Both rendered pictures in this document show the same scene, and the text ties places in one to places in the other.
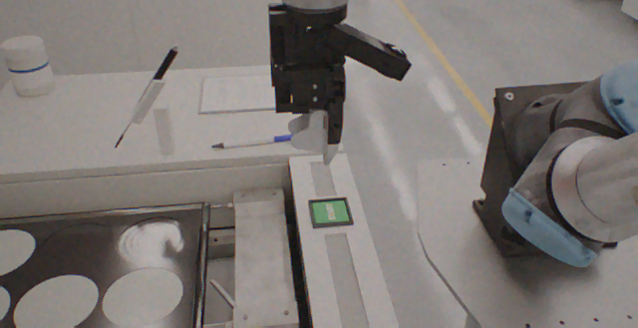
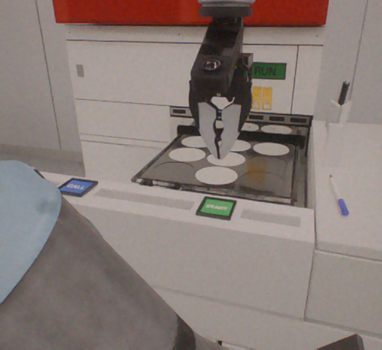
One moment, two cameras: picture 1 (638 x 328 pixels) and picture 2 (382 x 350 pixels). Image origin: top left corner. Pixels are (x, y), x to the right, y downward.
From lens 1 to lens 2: 0.92 m
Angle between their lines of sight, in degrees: 96
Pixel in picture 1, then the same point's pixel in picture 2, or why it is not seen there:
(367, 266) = (148, 209)
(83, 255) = (258, 164)
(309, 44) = not seen: hidden behind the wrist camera
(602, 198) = not seen: outside the picture
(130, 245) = (260, 175)
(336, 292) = (141, 195)
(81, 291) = (230, 163)
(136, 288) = (222, 173)
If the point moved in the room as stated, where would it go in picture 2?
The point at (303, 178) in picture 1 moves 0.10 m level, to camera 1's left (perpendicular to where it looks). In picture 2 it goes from (273, 208) to (284, 183)
